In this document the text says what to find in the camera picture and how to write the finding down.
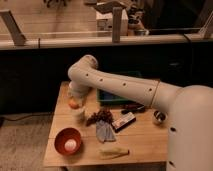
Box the orange yellow apple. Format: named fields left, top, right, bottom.
left=69, top=99, right=79, bottom=109

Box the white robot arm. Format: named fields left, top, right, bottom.
left=68, top=55, right=213, bottom=171

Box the white paper cup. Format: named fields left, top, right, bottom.
left=71, top=107, right=85, bottom=121

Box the green plastic tray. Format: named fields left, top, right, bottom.
left=96, top=70, right=143, bottom=105

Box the dark grape bunch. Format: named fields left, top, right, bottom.
left=86, top=109, right=113, bottom=126

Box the wooden table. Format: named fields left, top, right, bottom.
left=43, top=82, right=167, bottom=167

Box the grey blue cloth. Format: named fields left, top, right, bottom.
left=96, top=120, right=116, bottom=143

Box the red bowl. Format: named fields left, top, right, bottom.
left=54, top=127, right=82, bottom=156

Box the white cardboard box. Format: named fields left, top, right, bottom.
left=96, top=10, right=128, bottom=36

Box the white egg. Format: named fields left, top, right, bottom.
left=64, top=139, right=77, bottom=152

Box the black office chair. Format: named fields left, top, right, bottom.
left=43, top=0, right=70, bottom=8

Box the red black handled tool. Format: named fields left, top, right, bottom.
left=121, top=104, right=146, bottom=114

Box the grey upright post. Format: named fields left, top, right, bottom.
left=112, top=7, right=122, bottom=43

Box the grey slanted left post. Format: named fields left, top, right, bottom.
left=0, top=9, right=26, bottom=46

